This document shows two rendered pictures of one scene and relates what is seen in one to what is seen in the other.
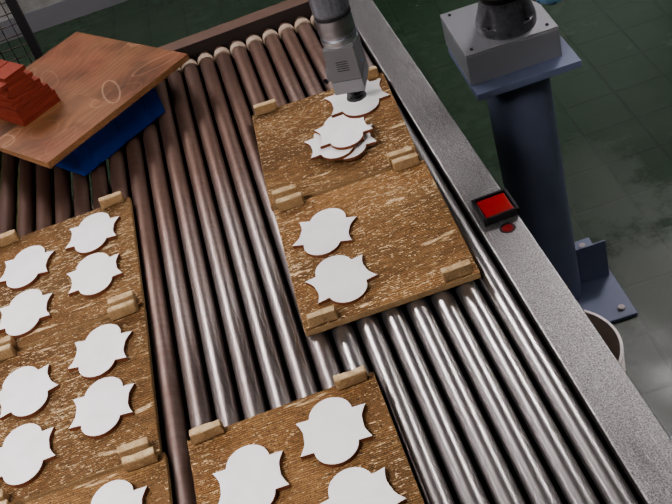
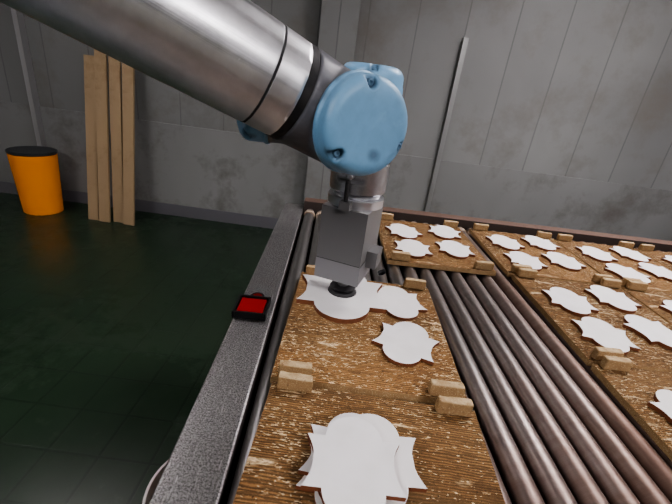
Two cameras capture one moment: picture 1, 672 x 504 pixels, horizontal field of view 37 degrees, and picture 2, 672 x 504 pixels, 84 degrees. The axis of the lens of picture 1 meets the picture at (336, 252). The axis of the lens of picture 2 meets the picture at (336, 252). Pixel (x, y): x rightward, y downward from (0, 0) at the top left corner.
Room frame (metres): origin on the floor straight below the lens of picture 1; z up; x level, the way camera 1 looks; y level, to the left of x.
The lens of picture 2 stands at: (2.32, -0.18, 1.41)
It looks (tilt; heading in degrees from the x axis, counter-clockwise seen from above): 24 degrees down; 179
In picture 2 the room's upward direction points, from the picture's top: 8 degrees clockwise
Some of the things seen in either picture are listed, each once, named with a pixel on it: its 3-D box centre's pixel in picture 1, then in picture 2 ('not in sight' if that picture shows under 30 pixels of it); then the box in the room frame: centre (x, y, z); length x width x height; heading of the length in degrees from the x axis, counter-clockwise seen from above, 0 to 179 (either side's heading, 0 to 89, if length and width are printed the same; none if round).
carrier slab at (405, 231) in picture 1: (369, 241); (366, 325); (1.61, -0.07, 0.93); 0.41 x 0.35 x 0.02; 179
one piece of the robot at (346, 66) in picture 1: (340, 58); (357, 235); (1.83, -0.14, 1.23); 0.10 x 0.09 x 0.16; 71
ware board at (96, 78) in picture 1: (64, 93); not in sight; (2.52, 0.55, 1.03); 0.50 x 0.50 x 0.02; 39
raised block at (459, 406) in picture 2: (285, 193); (454, 405); (1.84, 0.06, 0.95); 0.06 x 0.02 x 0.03; 88
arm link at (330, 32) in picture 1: (335, 23); (357, 177); (1.83, -0.15, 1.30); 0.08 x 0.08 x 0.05
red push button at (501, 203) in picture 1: (495, 207); (252, 307); (1.58, -0.34, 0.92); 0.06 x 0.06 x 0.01; 2
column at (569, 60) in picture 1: (534, 185); not in sight; (2.21, -0.59, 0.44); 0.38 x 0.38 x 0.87; 89
